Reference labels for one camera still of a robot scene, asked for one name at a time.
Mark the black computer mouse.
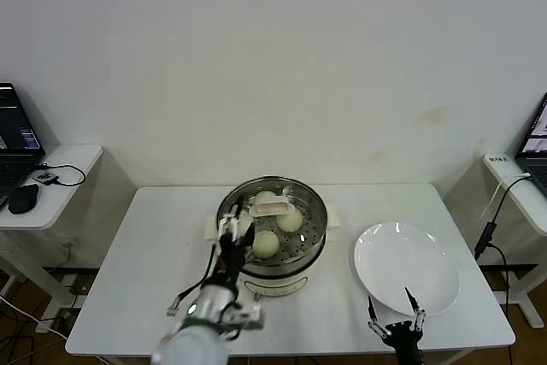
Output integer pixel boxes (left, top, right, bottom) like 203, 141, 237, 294
8, 183, 40, 215

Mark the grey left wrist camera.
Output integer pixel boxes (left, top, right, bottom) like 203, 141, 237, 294
230, 307, 267, 332

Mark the white round plate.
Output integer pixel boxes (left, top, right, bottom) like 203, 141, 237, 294
353, 221, 462, 318

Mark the round glass lid cream handle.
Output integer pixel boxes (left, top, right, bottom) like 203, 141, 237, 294
218, 177, 328, 260

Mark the small black device white sticker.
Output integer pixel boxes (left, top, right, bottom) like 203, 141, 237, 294
32, 170, 59, 186

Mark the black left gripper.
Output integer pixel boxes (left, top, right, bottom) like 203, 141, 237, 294
215, 196, 254, 285

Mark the stainless steel steamer basket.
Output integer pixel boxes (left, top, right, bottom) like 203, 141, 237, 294
215, 175, 329, 276

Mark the white strap cable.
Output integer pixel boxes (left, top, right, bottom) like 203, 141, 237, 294
480, 172, 533, 221

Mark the black laptop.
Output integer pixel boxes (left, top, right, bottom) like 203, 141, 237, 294
0, 81, 46, 198

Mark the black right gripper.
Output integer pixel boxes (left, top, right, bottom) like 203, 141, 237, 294
366, 287, 426, 351

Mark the white floor cable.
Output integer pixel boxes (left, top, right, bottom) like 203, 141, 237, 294
0, 294, 61, 334

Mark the cream electric cooker base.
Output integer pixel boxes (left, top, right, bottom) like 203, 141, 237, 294
203, 204, 342, 304

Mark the dark grey laptop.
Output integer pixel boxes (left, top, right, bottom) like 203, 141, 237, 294
515, 91, 547, 193

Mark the thin black device cable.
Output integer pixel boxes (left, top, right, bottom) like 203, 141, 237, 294
36, 162, 86, 188

